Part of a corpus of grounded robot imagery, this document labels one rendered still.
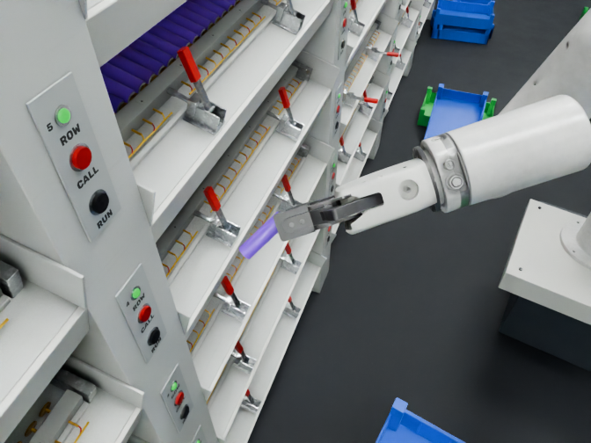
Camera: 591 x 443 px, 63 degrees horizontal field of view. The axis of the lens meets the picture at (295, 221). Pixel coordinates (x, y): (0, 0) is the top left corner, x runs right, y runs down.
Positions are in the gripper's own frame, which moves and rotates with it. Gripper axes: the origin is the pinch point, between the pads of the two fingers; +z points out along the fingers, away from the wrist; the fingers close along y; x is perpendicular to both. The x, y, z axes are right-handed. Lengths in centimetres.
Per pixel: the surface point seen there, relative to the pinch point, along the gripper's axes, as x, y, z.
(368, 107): 18, 110, -23
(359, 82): 24, 87, -20
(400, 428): -41.2, 23.2, -3.1
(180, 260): -1.0, 7.4, 17.1
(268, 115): 16.2, 32.1, 2.1
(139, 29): 19.8, -15.7, 5.1
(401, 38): 43, 154, -48
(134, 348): -6.1, -9.8, 18.2
